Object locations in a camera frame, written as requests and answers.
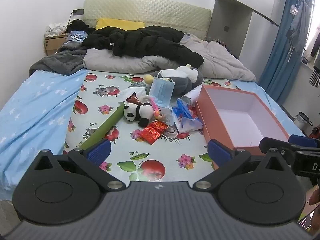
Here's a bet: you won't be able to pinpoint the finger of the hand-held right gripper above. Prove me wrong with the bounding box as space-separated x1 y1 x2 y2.
259 137 298 157
289 134 320 151

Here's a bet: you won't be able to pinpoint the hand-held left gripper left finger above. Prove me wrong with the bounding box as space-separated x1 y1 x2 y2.
32 139 127 193

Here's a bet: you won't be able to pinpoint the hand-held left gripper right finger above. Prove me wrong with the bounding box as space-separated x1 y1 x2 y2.
192 139 292 190

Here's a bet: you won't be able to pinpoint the orange cardboard box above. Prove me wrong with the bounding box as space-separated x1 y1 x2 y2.
195 84 290 170

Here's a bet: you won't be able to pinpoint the pink feathered toy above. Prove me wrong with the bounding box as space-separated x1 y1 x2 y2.
149 97 165 120

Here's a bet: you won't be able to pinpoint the white paper tissue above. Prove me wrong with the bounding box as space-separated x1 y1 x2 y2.
120 86 148 103

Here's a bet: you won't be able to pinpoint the blue face mask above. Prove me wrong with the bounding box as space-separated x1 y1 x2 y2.
149 77 175 108

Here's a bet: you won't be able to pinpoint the person's right hand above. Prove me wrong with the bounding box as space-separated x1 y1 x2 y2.
309 181 320 205

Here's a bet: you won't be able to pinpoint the small trash bin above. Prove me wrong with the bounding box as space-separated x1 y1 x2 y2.
293 112 313 130

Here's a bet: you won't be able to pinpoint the green massage stick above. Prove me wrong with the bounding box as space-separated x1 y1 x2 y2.
80 102 125 150

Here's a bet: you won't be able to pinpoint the blue white plastic bag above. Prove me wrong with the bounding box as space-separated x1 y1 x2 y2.
172 99 203 133

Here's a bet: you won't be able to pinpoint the red foil packet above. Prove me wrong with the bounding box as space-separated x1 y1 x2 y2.
149 120 168 133
137 127 160 145

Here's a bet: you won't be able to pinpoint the dark lit screen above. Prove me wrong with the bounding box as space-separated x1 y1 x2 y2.
297 211 315 230

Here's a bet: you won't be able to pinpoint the fruit printed mat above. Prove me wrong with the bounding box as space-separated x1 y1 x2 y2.
62 70 240 183

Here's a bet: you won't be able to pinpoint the panda plush toy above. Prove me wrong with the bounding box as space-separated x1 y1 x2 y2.
122 102 154 128

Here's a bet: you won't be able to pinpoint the dark red snack packet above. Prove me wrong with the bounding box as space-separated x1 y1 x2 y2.
125 92 142 105

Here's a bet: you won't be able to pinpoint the striped cloth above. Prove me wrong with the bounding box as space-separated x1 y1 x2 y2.
309 66 320 88

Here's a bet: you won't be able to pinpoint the white cylindrical bottle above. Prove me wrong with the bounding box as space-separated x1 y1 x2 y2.
180 84 203 105

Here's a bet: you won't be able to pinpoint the light blue bed sheet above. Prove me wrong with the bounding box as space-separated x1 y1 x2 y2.
0 69 307 200

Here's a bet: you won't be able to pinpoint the grey plush toy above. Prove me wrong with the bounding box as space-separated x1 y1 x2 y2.
147 64 203 97

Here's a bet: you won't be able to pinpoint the blue curtain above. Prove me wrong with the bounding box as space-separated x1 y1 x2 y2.
259 0 315 105

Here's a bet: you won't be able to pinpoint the light grey duvet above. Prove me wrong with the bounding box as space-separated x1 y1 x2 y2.
83 34 257 82

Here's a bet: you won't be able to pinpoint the dark grey blanket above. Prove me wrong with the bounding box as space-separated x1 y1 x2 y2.
29 45 88 76

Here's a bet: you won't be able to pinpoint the window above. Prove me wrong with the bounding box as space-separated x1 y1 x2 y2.
304 0 320 63

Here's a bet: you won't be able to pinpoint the hanging grey clothes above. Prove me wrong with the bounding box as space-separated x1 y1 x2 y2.
286 0 313 63

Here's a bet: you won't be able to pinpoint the cardboard box nightstand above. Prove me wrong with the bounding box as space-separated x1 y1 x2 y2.
44 33 70 56

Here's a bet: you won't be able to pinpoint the blue white packet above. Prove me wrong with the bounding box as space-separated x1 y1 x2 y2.
66 30 88 42

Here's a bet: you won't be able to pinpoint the black jacket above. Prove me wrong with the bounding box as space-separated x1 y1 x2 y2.
82 25 205 68

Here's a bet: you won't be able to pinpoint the black clothing pile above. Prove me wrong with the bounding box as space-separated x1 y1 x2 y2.
65 19 97 34

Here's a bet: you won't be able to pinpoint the yellow pillow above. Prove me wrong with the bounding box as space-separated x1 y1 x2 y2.
96 18 145 30

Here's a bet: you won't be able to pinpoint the white crumpled cloth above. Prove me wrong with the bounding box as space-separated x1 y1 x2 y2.
45 22 69 37

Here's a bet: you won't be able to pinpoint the grey cabinet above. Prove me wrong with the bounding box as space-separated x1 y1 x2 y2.
205 0 279 58

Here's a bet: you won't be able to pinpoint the cream quilted headboard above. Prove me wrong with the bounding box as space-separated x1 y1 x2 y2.
83 0 212 40

